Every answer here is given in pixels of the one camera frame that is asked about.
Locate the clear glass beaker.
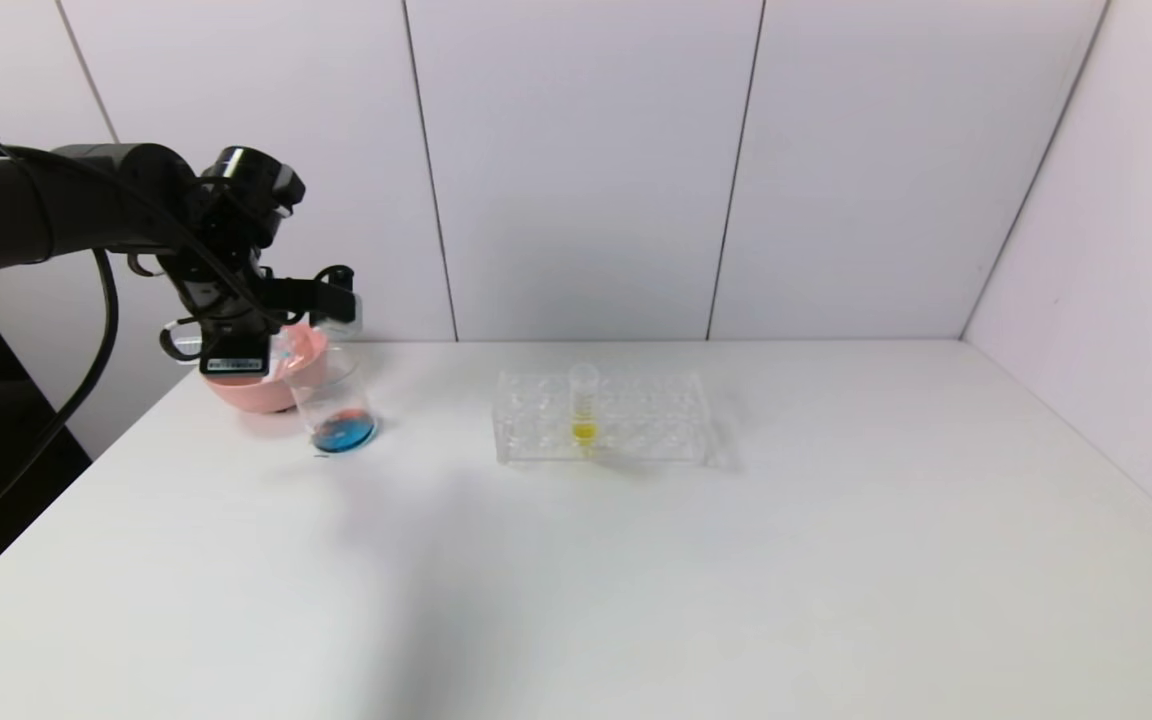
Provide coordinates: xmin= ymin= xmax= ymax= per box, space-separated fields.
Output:
xmin=283 ymin=345 xmax=378 ymax=457

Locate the test tube with yellow pigment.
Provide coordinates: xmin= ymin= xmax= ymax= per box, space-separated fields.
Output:
xmin=568 ymin=362 xmax=601 ymax=453

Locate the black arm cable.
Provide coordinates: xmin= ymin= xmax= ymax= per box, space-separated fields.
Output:
xmin=0 ymin=248 xmax=122 ymax=546

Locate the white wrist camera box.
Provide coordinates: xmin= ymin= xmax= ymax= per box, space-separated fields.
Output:
xmin=312 ymin=290 xmax=364 ymax=336

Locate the pink plastic bowl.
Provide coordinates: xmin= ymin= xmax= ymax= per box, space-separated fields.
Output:
xmin=204 ymin=320 xmax=332 ymax=415

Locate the black bulky background object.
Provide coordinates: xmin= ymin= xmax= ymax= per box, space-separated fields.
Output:
xmin=0 ymin=300 xmax=92 ymax=561

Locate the clear acrylic tube rack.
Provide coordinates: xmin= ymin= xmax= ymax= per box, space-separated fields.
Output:
xmin=493 ymin=365 xmax=739 ymax=473

